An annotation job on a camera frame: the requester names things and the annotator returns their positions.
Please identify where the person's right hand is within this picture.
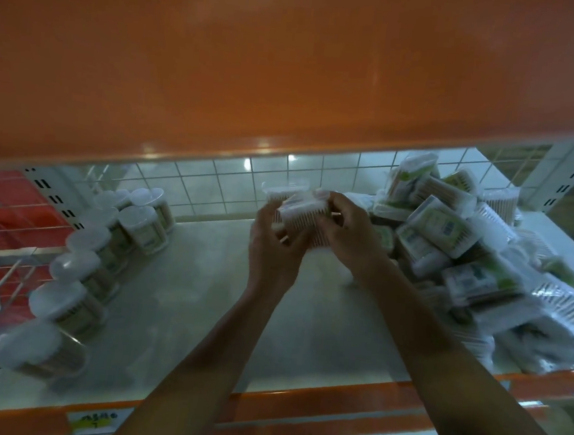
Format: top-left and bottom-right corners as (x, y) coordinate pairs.
(311, 190), (394, 284)

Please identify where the person's left hand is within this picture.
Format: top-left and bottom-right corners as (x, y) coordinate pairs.
(244, 200), (320, 303)

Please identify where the pile of cotton swab packs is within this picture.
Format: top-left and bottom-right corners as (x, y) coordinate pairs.
(340, 145), (574, 381)

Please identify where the white shelf orange rail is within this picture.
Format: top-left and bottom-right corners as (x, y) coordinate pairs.
(0, 167), (574, 435)

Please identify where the white shelf board orange rim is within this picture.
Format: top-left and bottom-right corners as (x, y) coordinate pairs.
(200, 376), (556, 435)
(0, 0), (574, 214)

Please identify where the person's left forearm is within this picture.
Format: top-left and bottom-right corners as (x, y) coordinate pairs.
(106, 270), (294, 435)

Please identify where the person's right forearm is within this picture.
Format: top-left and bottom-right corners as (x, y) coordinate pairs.
(348, 259), (574, 435)

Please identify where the price label green arrow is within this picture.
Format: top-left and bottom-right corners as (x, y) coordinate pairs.
(66, 403), (135, 435)

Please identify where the white slotted end post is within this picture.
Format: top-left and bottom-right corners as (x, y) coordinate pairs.
(520, 132), (574, 217)

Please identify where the white slotted shelf post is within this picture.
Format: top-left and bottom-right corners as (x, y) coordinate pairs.
(18, 164), (98, 234)

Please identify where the white wire basket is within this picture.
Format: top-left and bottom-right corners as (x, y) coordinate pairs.
(0, 241), (69, 372)

